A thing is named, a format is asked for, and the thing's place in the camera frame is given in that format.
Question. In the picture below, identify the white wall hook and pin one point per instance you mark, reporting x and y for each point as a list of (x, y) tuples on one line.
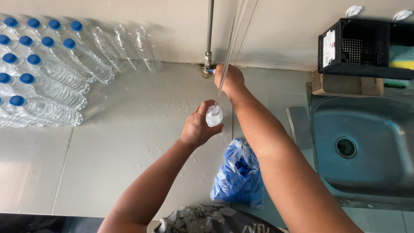
[(353, 10), (402, 15)]

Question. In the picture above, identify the small clear plastic bottle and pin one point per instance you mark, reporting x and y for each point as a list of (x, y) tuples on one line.
[(214, 117)]

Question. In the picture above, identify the plastic bag of blue caps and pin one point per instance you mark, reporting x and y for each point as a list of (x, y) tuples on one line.
[(239, 178)]

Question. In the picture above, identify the metal water pipe with valve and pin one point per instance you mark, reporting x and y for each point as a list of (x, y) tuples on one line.
[(210, 29)]

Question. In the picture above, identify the yellow and green sponge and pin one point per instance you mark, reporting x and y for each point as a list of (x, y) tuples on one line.
[(402, 58)]

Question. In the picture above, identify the beige plastic mesh tray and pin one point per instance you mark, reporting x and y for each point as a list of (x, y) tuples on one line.
[(346, 86)]

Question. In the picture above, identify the black plastic mesh basket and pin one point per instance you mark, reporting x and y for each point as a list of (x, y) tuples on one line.
[(362, 48)]

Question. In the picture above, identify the person's left hand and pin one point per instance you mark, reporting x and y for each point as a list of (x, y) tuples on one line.
[(194, 127)]

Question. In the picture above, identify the stainless steel sink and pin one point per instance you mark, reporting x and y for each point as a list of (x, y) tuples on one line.
[(365, 145)]

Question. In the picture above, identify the person's grey patterned shirt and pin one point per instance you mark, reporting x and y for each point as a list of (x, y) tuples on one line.
[(207, 221)]

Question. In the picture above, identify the green scouring pad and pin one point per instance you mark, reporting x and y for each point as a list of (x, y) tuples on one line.
[(396, 83)]

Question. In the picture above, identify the person's right hand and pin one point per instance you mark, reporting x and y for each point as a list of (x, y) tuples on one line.
[(232, 79)]

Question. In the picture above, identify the group of blue-capped water bottles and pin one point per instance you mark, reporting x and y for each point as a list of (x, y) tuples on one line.
[(48, 71)]

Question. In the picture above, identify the empty uncapped plastic bottle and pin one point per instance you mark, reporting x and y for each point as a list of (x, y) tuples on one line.
[(108, 50), (127, 48), (148, 48)]

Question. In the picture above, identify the person's right fingers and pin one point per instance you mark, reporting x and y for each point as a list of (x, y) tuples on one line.
[(219, 72)]

